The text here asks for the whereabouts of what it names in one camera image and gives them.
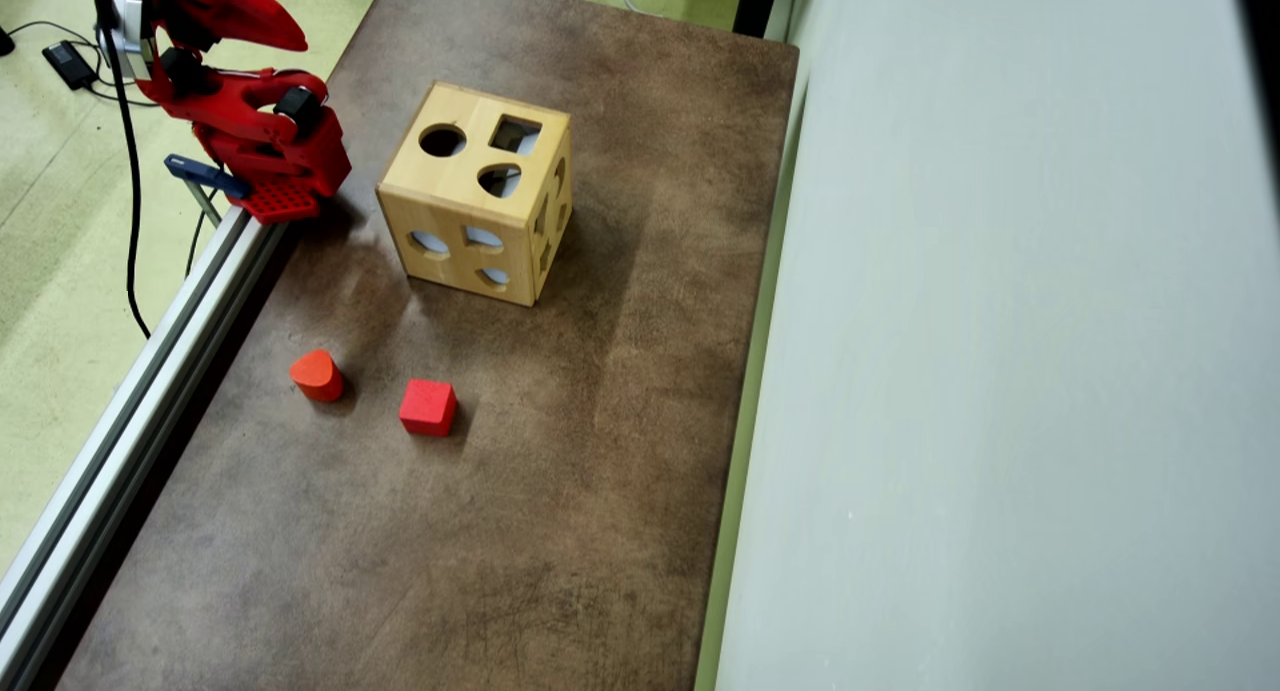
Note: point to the black power adapter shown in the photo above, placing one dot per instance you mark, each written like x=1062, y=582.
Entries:
x=68, y=64

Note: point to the small dark floor object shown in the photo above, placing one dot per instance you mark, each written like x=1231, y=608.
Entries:
x=5, y=41

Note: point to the dark vertical post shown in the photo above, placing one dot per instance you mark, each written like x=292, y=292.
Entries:
x=757, y=1

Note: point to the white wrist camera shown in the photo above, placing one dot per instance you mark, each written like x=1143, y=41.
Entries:
x=132, y=41

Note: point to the blue clamp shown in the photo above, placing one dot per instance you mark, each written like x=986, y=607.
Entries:
x=205, y=174

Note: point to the red robot arm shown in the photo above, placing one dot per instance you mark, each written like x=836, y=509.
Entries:
x=290, y=151

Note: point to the red cube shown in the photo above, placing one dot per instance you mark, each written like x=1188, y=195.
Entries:
x=428, y=407

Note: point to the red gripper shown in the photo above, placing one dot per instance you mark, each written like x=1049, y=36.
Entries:
x=262, y=21

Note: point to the aluminium profile rail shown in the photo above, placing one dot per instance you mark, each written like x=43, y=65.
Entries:
x=130, y=421

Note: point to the orange teardrop block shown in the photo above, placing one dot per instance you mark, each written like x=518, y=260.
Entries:
x=316, y=374

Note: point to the wooden shape sorter box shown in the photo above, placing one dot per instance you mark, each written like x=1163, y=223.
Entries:
x=470, y=196

